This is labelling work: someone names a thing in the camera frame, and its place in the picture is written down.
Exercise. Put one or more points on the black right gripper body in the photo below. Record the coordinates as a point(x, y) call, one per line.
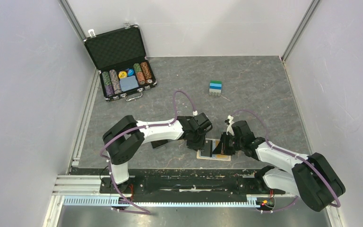
point(230, 144)

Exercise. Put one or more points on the black poker chip case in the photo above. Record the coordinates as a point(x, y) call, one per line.
point(121, 60)

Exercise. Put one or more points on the blue green block stack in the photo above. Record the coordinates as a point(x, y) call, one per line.
point(215, 87)

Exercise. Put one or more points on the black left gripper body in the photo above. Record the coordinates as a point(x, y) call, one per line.
point(197, 142)

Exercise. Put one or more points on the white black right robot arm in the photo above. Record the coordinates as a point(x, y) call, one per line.
point(309, 177)

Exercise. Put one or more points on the black VIP card stack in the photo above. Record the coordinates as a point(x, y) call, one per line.
point(158, 143)

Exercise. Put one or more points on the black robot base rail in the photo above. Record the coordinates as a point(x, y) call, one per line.
point(193, 185)

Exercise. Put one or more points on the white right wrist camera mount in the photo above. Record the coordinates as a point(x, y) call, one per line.
point(229, 122)

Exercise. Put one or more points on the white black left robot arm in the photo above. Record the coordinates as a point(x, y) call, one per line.
point(124, 139)

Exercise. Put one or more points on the white toothed cable rail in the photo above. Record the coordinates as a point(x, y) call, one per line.
point(115, 201)

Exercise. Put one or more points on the black VIP credit card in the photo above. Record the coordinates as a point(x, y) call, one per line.
point(207, 149)

